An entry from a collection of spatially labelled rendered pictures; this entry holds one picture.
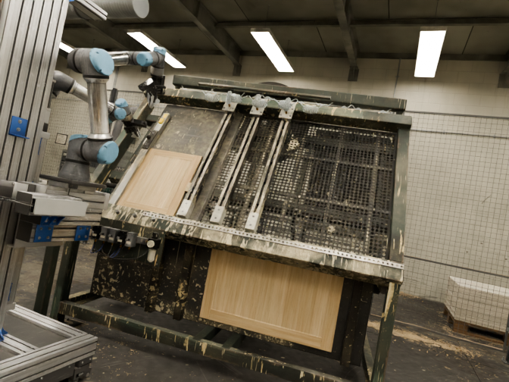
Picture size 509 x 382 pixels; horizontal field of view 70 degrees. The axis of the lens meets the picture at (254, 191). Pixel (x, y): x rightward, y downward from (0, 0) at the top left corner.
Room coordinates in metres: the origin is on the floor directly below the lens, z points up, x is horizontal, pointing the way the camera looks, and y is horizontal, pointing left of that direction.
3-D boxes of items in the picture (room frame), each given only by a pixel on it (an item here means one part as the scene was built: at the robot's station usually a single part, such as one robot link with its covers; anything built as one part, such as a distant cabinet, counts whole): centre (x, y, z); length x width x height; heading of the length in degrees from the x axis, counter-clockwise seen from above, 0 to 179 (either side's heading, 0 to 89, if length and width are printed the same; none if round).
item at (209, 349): (2.96, 0.01, 0.41); 2.20 x 1.38 x 0.83; 77
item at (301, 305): (2.43, -0.22, 0.53); 0.90 x 0.02 x 0.55; 77
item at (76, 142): (1.86, 0.91, 1.20); 0.13 x 0.12 x 0.14; 69
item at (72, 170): (1.86, 0.92, 1.09); 0.15 x 0.15 x 0.10
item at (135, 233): (2.34, 0.77, 0.69); 0.50 x 0.14 x 0.24; 77
